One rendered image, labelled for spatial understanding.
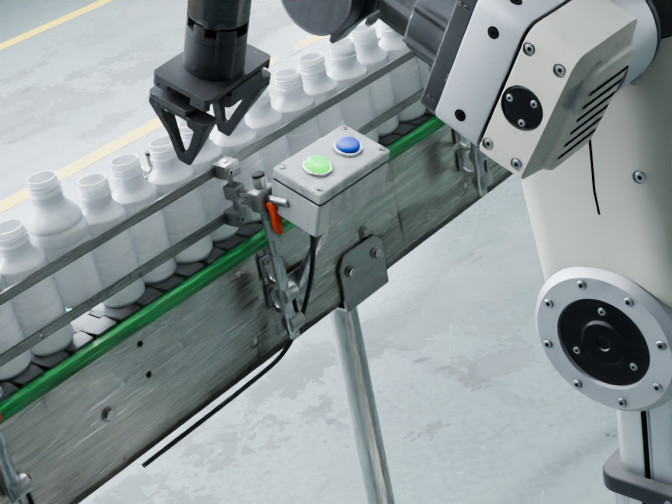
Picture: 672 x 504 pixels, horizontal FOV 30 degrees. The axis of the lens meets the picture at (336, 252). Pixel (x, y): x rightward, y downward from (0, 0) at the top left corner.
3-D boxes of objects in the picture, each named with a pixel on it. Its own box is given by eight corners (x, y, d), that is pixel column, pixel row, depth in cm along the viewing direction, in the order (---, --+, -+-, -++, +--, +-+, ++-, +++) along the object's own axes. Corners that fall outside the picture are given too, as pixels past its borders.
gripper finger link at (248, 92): (166, 140, 123) (172, 61, 117) (210, 109, 128) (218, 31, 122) (221, 171, 121) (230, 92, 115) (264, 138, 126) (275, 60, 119)
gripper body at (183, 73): (149, 88, 115) (154, 19, 110) (216, 44, 122) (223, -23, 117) (205, 118, 113) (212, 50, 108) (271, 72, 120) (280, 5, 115)
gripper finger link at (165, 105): (142, 157, 121) (147, 77, 114) (188, 124, 125) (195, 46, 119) (198, 189, 118) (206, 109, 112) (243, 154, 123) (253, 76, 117)
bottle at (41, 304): (43, 364, 147) (-3, 244, 139) (18, 349, 152) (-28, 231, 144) (85, 339, 151) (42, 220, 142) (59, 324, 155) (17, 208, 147)
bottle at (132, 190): (172, 284, 159) (141, 166, 152) (127, 288, 161) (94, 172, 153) (182, 261, 165) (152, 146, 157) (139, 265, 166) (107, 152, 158)
